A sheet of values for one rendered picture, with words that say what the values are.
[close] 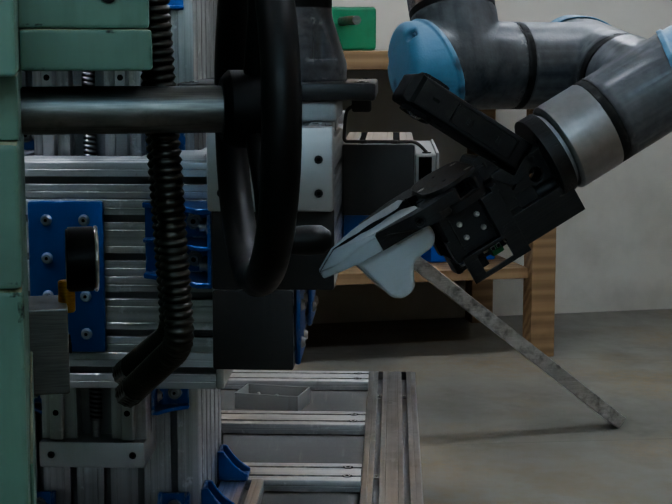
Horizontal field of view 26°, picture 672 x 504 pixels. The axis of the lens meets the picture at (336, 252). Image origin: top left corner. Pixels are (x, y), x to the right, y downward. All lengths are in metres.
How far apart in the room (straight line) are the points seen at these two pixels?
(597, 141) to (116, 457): 0.91
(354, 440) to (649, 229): 2.58
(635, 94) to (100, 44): 0.42
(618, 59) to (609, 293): 3.67
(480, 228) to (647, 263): 3.75
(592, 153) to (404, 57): 0.18
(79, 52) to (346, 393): 1.77
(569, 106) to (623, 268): 3.70
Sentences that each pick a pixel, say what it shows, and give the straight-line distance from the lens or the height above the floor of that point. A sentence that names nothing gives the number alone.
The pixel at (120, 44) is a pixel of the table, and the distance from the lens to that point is 1.07.
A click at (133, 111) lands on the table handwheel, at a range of 1.10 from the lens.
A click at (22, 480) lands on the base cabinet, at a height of 0.59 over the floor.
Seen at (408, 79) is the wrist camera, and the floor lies 0.83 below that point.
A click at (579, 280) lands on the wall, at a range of 4.81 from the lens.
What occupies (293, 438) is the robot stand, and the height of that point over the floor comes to 0.21.
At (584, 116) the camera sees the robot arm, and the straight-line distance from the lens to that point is 1.17.
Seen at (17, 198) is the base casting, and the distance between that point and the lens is 0.90.
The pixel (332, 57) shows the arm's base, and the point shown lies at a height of 0.85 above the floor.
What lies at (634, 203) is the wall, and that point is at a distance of 4.85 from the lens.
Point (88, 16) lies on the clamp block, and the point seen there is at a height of 0.88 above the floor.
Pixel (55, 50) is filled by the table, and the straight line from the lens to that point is 1.07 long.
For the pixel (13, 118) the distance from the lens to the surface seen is 0.92.
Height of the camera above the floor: 0.86
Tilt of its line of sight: 8 degrees down
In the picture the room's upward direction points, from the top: straight up
